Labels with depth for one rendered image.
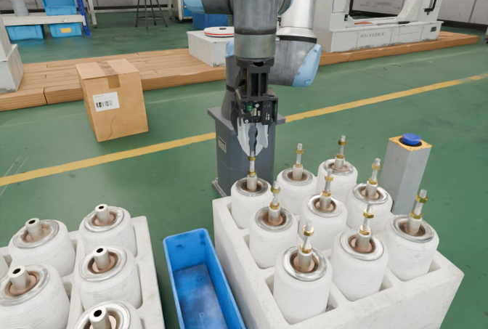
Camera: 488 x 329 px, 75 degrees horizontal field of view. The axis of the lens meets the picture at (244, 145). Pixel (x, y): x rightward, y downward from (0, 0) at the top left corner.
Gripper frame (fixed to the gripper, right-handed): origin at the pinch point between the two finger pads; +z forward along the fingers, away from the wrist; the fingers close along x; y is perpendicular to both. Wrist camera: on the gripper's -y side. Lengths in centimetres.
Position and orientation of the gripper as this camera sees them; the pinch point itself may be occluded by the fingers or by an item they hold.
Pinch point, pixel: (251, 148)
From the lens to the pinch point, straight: 69.1
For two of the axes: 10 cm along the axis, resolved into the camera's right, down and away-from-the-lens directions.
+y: 1.3, 4.6, -8.8
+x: 9.9, -0.6, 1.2
